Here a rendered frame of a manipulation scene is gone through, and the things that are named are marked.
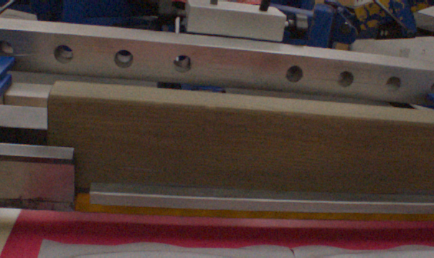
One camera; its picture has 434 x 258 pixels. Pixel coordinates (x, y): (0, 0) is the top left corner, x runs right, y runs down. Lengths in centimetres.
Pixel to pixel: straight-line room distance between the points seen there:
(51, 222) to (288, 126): 19
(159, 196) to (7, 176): 10
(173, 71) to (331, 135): 26
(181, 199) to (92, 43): 27
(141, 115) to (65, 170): 6
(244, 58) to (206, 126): 25
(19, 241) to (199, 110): 16
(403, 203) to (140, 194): 20
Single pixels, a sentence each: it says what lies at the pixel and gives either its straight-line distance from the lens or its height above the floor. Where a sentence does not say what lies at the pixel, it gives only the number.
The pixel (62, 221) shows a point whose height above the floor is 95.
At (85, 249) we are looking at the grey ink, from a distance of 34.
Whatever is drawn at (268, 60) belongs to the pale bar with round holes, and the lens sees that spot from 57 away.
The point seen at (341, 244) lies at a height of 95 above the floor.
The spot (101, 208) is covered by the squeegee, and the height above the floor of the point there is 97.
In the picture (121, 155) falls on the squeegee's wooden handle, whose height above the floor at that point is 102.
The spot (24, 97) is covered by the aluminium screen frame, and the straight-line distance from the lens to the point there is 50.
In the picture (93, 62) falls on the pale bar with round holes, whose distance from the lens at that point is 55.
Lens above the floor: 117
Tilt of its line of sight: 23 degrees down
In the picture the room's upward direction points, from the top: 8 degrees clockwise
